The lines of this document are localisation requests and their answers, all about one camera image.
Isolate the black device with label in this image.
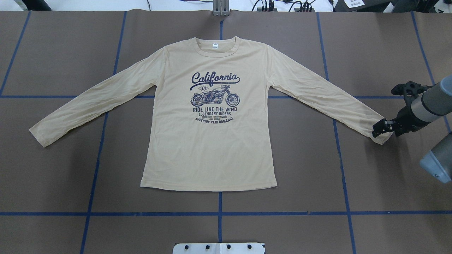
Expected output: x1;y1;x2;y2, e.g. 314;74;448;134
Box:
333;0;410;13

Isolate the black cable bundle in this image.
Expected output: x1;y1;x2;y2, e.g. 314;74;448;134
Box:
251;0;315;12

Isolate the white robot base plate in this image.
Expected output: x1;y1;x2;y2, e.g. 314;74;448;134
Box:
172;242;266;254

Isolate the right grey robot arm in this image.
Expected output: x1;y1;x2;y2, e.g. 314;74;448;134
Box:
372;75;452;183

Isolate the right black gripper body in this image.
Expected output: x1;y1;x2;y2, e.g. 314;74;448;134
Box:
393;106;429;137

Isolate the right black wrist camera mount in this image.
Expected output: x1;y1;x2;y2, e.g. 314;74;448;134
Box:
391;81;433;107

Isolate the beige long-sleeve printed shirt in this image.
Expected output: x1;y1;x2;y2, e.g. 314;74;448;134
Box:
29;37;391;192

